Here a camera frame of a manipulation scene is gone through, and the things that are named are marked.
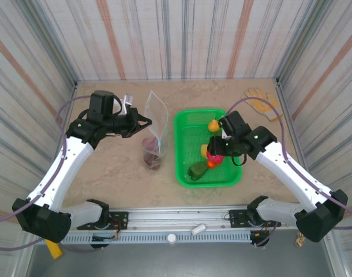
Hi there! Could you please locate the clear zip-top bag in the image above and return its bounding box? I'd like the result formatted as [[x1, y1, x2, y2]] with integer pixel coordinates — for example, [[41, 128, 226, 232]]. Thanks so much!
[[143, 89, 170, 171]]

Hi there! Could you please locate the purple sweet potato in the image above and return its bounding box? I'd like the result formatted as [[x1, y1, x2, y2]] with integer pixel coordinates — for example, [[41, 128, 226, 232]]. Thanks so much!
[[142, 137, 165, 171]]

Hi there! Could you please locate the pink dragon fruit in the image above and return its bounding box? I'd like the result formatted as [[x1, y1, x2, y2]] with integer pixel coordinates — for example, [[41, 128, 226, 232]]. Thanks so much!
[[207, 154, 225, 166]]

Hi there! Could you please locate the green bell pepper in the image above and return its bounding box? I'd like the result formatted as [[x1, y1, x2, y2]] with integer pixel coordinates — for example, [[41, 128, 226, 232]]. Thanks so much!
[[187, 161, 210, 182]]

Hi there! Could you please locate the green plastic basket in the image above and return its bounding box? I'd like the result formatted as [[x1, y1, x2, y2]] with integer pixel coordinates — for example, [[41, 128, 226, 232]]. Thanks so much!
[[173, 108, 242, 188]]

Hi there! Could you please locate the yellow dotted work glove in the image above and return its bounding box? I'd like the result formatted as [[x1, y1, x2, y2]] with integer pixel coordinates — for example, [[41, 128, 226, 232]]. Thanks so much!
[[244, 87, 283, 122]]

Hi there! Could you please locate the white plastic cylinder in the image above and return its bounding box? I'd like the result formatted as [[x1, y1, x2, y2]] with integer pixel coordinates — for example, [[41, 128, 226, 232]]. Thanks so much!
[[190, 223, 207, 236]]

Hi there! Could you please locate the yellow plastic piece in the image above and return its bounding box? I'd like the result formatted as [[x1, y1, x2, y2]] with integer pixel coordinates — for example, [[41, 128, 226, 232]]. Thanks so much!
[[46, 239, 63, 260]]

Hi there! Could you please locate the black camera cable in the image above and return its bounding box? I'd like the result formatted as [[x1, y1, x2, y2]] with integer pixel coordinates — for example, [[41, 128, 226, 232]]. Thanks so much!
[[112, 96, 123, 116], [232, 152, 248, 167]]

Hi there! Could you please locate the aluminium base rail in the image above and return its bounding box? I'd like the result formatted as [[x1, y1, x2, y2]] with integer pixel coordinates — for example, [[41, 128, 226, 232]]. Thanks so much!
[[109, 205, 252, 231]]

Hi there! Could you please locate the slotted grey cable tray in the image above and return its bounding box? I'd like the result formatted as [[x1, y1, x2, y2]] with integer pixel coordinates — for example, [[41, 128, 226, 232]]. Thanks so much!
[[59, 230, 253, 246]]

